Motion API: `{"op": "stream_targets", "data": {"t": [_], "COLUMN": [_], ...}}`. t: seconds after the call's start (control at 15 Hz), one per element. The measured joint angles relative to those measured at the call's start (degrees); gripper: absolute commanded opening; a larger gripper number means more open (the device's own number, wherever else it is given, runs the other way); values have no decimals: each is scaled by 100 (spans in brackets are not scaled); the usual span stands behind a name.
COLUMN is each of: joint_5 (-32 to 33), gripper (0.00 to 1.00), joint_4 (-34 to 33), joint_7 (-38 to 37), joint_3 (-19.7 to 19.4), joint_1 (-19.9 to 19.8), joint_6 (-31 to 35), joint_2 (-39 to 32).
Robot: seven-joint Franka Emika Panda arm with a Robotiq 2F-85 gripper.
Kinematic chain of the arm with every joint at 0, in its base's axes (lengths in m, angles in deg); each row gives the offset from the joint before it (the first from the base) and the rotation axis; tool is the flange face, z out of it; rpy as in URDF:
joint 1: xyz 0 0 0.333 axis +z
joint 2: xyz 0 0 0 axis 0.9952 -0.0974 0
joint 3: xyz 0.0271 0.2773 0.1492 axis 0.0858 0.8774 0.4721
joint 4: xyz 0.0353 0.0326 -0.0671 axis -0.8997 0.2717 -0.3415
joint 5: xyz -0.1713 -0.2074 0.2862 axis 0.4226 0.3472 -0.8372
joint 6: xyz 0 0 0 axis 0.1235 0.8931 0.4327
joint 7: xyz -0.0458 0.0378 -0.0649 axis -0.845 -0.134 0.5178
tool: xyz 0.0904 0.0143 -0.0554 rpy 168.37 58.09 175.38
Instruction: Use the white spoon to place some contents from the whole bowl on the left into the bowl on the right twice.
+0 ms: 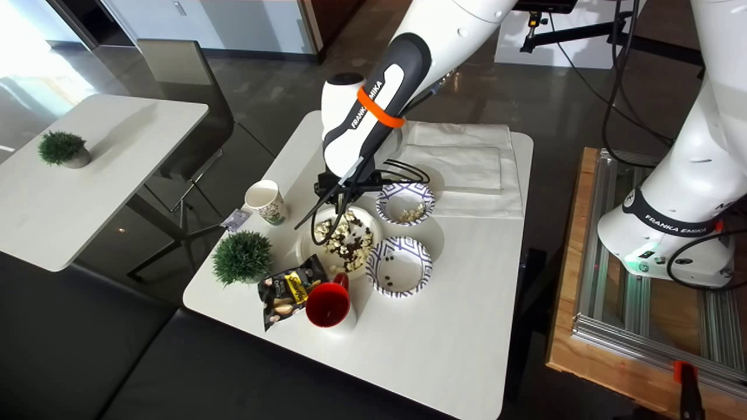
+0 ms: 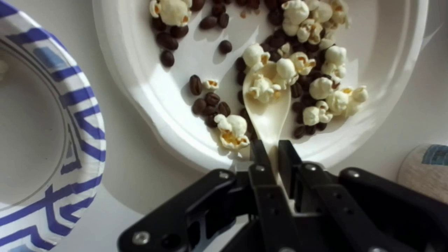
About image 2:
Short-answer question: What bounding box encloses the white plastic spoon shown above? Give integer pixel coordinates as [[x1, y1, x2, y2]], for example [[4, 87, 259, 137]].
[[240, 65, 296, 212]]

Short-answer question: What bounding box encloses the blue patterned bowl with popcorn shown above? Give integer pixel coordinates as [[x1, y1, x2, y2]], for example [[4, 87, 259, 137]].
[[0, 0, 107, 252]]

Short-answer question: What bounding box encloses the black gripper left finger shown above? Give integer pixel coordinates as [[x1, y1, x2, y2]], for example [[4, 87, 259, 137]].
[[116, 139, 305, 252]]

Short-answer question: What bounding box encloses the white round plate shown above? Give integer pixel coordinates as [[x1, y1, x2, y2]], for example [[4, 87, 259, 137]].
[[91, 0, 429, 174]]

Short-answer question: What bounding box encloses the popcorn and coffee bean mix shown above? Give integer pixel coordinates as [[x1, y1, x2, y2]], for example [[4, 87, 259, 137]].
[[148, 0, 369, 151]]

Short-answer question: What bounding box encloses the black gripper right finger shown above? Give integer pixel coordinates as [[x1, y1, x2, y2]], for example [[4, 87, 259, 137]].
[[277, 139, 448, 252]]

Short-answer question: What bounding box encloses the patterned paper cup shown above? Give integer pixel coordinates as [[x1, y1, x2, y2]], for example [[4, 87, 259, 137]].
[[396, 144, 448, 193]]

